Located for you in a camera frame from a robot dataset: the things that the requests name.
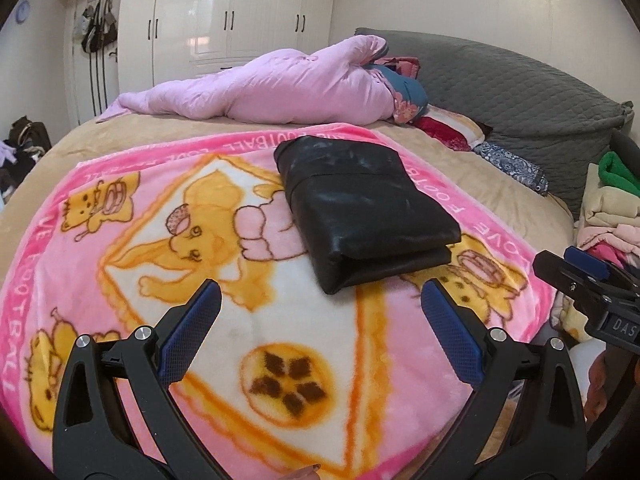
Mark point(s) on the beige bed sheet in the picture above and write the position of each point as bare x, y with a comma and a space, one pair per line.
543, 221

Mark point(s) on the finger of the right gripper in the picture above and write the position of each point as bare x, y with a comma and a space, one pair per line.
588, 264

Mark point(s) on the grey quilted headboard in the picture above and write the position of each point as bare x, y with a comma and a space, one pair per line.
552, 119

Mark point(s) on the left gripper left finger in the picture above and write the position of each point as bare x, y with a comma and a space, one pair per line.
115, 417

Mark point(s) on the black leather jacket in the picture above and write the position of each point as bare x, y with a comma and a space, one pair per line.
359, 214

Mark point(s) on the pink quilted duvet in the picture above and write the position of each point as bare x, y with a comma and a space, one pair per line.
286, 86

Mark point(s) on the white wardrobe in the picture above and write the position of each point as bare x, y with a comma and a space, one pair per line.
161, 40

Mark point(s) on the blue floral pillow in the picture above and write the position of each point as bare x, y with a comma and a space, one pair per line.
409, 97

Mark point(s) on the blue patterned cloth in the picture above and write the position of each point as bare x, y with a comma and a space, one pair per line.
518, 168

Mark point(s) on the clothes pile on chair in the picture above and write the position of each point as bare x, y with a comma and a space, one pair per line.
26, 143

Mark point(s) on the round wall clock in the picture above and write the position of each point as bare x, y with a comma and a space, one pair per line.
22, 12

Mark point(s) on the pink cartoon fleece blanket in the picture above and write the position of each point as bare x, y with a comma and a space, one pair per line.
288, 376

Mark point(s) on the red striped pillow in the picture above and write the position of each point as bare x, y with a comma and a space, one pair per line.
456, 131

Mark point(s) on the left hand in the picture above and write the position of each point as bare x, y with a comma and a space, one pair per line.
306, 473

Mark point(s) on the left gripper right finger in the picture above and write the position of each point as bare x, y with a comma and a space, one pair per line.
523, 419

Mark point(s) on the right hand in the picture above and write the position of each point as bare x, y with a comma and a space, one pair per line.
596, 399

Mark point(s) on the folded clothes stack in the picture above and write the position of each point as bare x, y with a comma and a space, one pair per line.
608, 224

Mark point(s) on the hanging bags on door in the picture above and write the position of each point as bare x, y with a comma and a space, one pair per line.
102, 29

